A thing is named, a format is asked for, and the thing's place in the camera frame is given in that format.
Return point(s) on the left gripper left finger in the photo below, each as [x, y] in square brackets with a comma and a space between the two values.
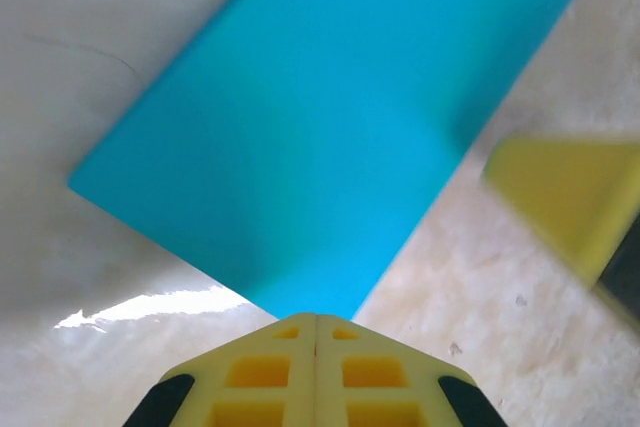
[300, 377]

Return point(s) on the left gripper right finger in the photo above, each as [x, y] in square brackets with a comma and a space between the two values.
[330, 377]

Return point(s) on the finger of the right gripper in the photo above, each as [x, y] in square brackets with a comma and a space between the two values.
[565, 192]

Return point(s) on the blue paper sheet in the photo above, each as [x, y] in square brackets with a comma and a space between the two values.
[300, 122]

